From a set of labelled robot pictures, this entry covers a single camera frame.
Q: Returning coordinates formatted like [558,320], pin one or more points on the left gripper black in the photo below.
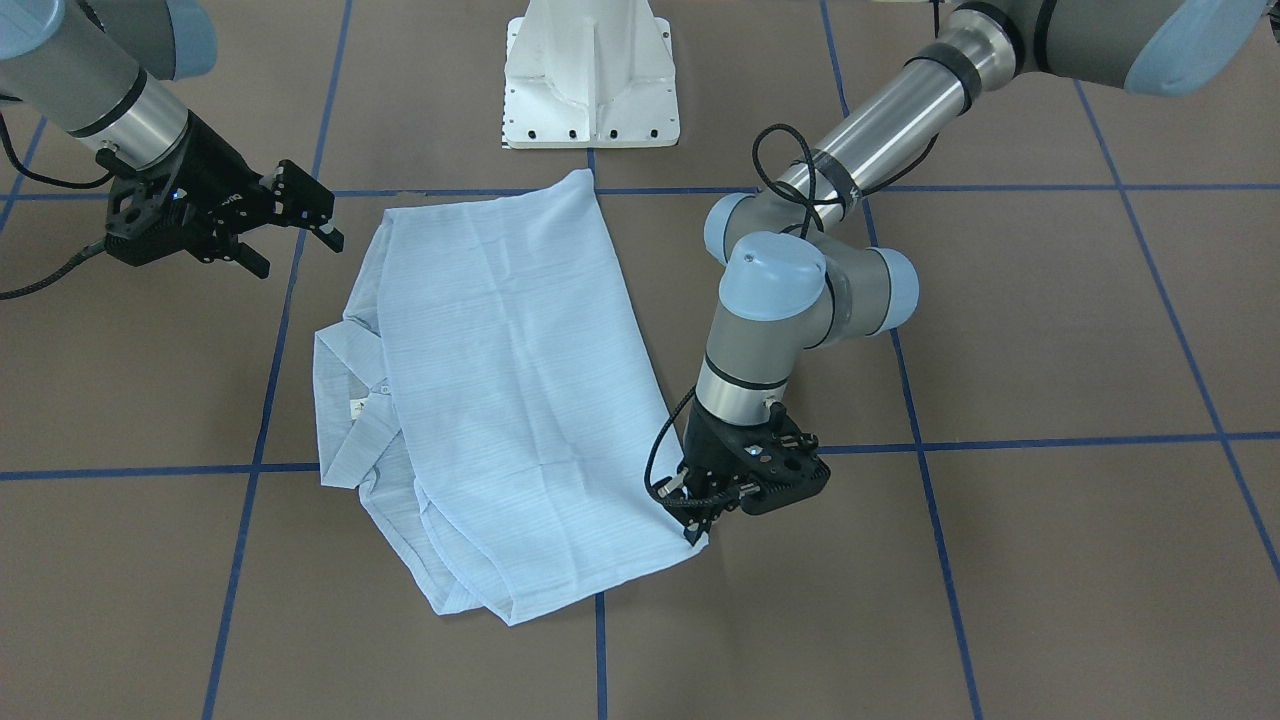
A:
[703,437]

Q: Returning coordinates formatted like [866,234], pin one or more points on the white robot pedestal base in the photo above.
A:
[589,75]

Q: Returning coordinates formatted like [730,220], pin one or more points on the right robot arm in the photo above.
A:
[101,70]

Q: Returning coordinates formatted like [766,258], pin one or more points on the light blue button shirt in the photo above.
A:
[488,395]

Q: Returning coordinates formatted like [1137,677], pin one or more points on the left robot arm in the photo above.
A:
[788,285]

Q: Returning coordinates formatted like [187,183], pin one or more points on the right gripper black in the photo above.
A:
[218,183]

